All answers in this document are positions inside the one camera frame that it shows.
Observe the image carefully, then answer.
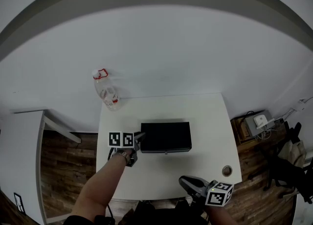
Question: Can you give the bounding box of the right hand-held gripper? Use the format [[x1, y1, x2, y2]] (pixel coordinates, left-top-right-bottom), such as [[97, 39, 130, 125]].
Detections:
[[179, 175, 234, 206]]

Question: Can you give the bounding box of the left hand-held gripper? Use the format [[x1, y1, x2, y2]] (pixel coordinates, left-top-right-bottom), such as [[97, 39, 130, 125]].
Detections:
[[108, 132, 147, 168]]

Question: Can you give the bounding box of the person's right forearm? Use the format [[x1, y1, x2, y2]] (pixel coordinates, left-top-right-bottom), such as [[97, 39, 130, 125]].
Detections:
[[204, 203, 239, 225]]

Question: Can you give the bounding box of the person's left forearm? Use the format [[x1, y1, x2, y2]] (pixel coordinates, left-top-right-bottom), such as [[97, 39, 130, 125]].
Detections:
[[70, 154, 130, 223]]

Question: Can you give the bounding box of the silver wristwatch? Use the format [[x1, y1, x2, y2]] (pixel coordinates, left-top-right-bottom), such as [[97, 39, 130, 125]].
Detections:
[[112, 150, 131, 164]]

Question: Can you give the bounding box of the person's black clothing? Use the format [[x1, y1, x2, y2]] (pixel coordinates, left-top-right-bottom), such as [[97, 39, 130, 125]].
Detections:
[[63, 197, 210, 225]]

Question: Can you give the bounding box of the brown wooden crate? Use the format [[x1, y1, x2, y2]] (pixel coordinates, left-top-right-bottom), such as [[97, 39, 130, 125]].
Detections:
[[230, 117, 250, 145]]

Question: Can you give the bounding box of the grey metal box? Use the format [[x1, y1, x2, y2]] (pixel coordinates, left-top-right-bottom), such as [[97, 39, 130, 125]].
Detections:
[[244, 110, 276, 138]]

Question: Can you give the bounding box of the white router device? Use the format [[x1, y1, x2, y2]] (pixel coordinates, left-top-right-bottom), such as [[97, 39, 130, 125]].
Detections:
[[252, 114, 276, 130]]

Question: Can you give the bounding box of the black office chair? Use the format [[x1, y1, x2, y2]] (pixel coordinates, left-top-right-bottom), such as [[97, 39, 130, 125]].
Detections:
[[248, 122, 313, 204]]

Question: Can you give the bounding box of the beige garment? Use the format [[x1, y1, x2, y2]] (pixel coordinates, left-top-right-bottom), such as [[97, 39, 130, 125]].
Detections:
[[278, 140, 307, 169]]

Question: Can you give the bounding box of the white side table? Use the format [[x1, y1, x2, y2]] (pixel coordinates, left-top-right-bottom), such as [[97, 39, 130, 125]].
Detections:
[[0, 107, 82, 225]]

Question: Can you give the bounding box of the black framed stand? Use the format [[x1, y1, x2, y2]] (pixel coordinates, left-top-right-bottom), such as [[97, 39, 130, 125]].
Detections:
[[13, 192, 26, 216]]

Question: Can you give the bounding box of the clear plastic bottle red handle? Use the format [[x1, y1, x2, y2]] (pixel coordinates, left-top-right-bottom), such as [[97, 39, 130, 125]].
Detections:
[[92, 67, 124, 113]]

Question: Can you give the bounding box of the white cable bundle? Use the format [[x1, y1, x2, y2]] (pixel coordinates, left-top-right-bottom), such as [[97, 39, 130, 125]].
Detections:
[[255, 127, 279, 142]]

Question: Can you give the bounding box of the white wall power adapter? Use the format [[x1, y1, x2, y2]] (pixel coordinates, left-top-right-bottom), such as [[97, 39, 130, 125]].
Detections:
[[296, 97, 310, 112]]

